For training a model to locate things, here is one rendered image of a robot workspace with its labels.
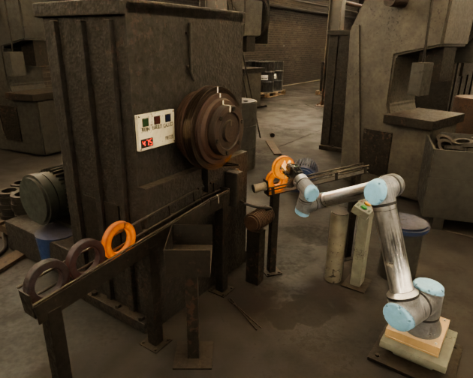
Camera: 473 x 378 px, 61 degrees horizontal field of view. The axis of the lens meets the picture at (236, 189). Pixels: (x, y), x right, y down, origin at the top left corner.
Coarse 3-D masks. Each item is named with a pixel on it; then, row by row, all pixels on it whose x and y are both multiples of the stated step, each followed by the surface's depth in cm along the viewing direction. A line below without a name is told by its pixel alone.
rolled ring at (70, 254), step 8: (80, 240) 172; (88, 240) 172; (96, 240) 176; (72, 248) 169; (80, 248) 170; (96, 248) 177; (72, 256) 167; (96, 256) 180; (104, 256) 182; (72, 264) 168; (96, 264) 179; (72, 272) 168; (80, 272) 174
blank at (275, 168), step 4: (280, 156) 258; (284, 156) 257; (276, 160) 256; (280, 160) 256; (292, 160) 260; (276, 164) 256; (280, 164) 257; (272, 168) 258; (276, 168) 257; (276, 172) 258; (280, 172) 259; (276, 176) 258; (280, 176) 260; (284, 176) 261
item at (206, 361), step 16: (176, 224) 202; (176, 240) 204; (192, 240) 205; (208, 240) 205; (176, 256) 178; (192, 256) 179; (208, 256) 179; (176, 272) 181; (192, 272) 181; (208, 272) 181; (192, 288) 199; (192, 304) 202; (192, 320) 205; (192, 336) 208; (176, 352) 217; (192, 352) 212; (208, 352) 217; (176, 368) 207; (192, 368) 207; (208, 368) 207
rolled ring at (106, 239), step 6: (114, 222) 186; (120, 222) 186; (126, 222) 189; (108, 228) 183; (114, 228) 183; (120, 228) 186; (126, 228) 189; (132, 228) 193; (108, 234) 181; (114, 234) 183; (126, 234) 194; (132, 234) 193; (102, 240) 181; (108, 240) 181; (126, 240) 195; (132, 240) 194; (108, 246) 182; (126, 246) 193; (108, 252) 182; (114, 252) 189; (114, 258) 186
